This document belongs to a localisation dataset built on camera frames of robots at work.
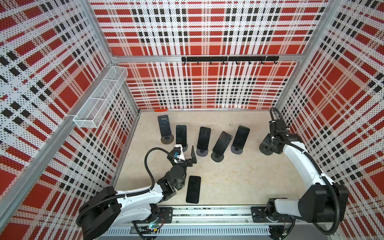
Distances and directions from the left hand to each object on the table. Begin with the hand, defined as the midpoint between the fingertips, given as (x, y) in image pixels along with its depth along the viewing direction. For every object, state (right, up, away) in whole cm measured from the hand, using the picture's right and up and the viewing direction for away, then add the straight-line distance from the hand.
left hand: (185, 149), depth 78 cm
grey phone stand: (-15, +2, +26) cm, 30 cm away
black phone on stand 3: (+10, +5, +15) cm, 19 cm away
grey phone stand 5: (+44, +1, +3) cm, 45 cm away
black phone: (+33, +5, +12) cm, 36 cm away
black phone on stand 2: (-4, +6, +15) cm, 17 cm away
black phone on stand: (-16, +13, +18) cm, 27 cm away
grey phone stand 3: (+9, -6, +19) cm, 22 cm away
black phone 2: (+4, -24, +6) cm, 26 cm away
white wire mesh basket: (-59, +21, +13) cm, 64 cm away
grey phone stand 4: (+18, -9, +17) cm, 27 cm away
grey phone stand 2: (-2, -2, +15) cm, 16 cm away
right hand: (+48, +2, +4) cm, 48 cm away
